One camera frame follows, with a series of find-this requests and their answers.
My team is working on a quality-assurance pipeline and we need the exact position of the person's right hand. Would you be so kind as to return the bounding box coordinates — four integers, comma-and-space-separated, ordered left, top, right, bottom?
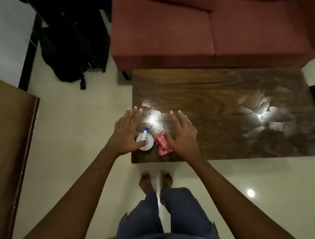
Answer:
163, 110, 201, 162

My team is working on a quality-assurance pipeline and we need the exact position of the person's left hand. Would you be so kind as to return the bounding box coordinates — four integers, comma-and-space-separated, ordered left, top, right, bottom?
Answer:
108, 106, 148, 157

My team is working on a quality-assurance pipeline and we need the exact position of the red checked cloth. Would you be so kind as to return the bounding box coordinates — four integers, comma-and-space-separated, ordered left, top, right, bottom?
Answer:
154, 130, 173, 157

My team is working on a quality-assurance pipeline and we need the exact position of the clear spray bottle blue nozzle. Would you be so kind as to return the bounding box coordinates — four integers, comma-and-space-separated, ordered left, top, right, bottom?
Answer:
136, 127, 155, 151

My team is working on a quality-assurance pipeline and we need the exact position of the person's left forearm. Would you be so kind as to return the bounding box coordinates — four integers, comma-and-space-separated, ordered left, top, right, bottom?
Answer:
24, 146, 120, 239

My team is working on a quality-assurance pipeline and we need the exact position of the person's right foot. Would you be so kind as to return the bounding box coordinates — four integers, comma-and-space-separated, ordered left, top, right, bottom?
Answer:
160, 170, 173, 190

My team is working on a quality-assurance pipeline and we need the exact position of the person's foot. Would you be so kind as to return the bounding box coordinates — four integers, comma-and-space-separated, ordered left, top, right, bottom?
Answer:
139, 171, 154, 195
160, 170, 173, 190

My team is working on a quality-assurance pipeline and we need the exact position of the person's left foot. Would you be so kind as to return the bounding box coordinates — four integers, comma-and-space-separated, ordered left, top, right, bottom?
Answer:
139, 171, 154, 195

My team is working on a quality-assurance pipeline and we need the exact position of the person's right jeans leg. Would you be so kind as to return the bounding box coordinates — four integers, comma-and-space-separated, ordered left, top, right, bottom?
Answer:
160, 187, 220, 239

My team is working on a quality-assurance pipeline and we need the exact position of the person's jeans leg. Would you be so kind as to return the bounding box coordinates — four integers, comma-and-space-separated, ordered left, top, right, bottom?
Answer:
160, 187, 220, 239
116, 189, 164, 239

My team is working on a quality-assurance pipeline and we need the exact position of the person's left jeans leg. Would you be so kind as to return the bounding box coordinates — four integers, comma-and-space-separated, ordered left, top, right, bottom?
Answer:
116, 189, 164, 239

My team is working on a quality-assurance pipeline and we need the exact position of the brown marbled wooden table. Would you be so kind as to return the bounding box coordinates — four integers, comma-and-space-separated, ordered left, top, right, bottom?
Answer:
131, 68, 315, 164

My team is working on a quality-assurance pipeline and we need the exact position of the red fabric sofa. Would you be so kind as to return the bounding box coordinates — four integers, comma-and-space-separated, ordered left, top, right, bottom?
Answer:
110, 0, 315, 81

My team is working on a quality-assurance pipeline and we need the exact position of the brown wooden furniture panel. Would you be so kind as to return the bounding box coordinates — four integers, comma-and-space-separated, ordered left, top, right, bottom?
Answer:
0, 80, 40, 239

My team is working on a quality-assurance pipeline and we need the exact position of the black wheeled suitcase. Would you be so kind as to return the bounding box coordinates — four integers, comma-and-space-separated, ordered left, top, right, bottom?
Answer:
32, 0, 111, 74

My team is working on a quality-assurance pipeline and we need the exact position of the red sofa back cushion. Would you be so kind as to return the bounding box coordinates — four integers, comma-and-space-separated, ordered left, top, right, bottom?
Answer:
150, 0, 215, 13

